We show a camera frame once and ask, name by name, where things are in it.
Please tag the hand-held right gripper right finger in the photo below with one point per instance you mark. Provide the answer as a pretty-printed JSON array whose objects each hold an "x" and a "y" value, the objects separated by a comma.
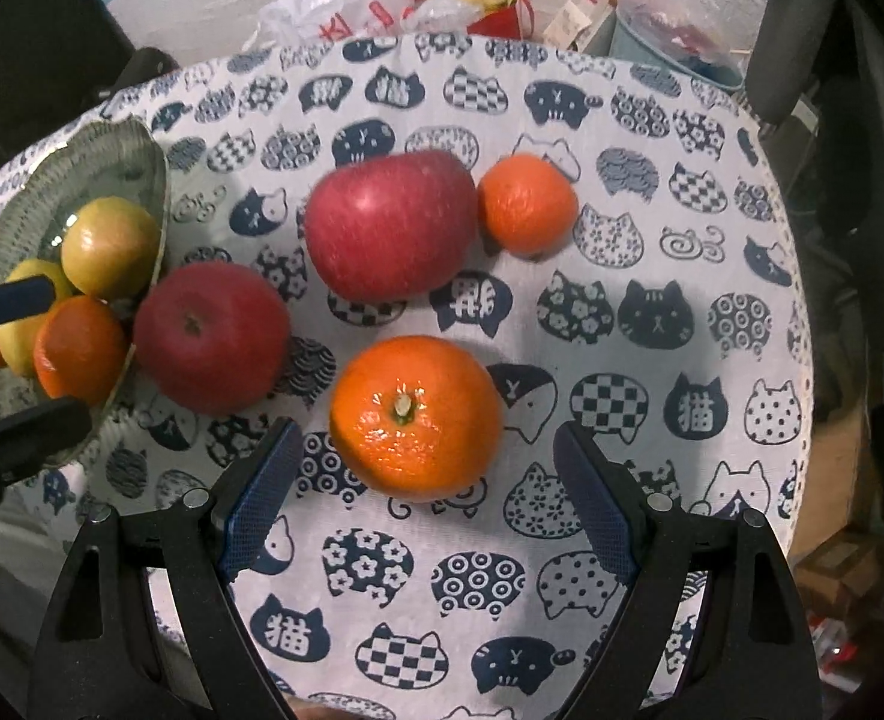
[{"x": 595, "y": 502}]

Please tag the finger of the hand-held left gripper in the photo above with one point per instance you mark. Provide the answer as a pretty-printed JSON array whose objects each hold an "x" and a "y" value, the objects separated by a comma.
[
  {"x": 6, "y": 304},
  {"x": 29, "y": 435}
]

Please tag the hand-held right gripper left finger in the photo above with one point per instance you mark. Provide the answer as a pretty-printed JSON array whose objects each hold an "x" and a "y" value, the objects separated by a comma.
[{"x": 258, "y": 499}]

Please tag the large orange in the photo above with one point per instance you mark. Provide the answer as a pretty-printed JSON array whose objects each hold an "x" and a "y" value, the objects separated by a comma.
[
  {"x": 415, "y": 420},
  {"x": 81, "y": 345}
]

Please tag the green yellow mango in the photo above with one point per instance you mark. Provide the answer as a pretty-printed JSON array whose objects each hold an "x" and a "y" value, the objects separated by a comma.
[{"x": 110, "y": 255}]

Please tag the green glass bowl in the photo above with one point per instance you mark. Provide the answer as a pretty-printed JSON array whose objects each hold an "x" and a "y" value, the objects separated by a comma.
[{"x": 111, "y": 157}]

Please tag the cat print tablecloth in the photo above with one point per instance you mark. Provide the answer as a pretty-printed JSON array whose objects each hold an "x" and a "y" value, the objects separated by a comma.
[{"x": 637, "y": 405}]

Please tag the red apple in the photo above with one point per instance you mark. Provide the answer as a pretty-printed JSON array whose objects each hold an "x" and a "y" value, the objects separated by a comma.
[
  {"x": 213, "y": 337},
  {"x": 393, "y": 225}
]

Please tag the brown cardboard box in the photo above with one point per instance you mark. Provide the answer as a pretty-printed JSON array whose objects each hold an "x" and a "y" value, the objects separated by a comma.
[{"x": 832, "y": 570}]

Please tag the black speaker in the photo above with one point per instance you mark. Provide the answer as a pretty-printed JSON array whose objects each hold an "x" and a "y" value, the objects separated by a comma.
[{"x": 141, "y": 79}]

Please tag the black hanging cloth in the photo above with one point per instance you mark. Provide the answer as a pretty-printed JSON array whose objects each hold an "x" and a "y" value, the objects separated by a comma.
[{"x": 29, "y": 37}]

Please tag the white plastic bag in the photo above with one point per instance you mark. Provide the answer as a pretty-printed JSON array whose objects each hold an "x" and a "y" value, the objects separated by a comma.
[{"x": 337, "y": 7}]

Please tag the grey blue bucket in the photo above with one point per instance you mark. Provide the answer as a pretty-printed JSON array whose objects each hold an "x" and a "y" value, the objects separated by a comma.
[{"x": 682, "y": 60}]

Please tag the brown paper bag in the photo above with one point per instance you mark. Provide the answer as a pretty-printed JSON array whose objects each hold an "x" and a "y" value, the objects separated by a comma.
[{"x": 580, "y": 15}]

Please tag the red paper bag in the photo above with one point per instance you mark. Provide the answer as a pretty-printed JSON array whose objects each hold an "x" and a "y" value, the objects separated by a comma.
[{"x": 505, "y": 19}]

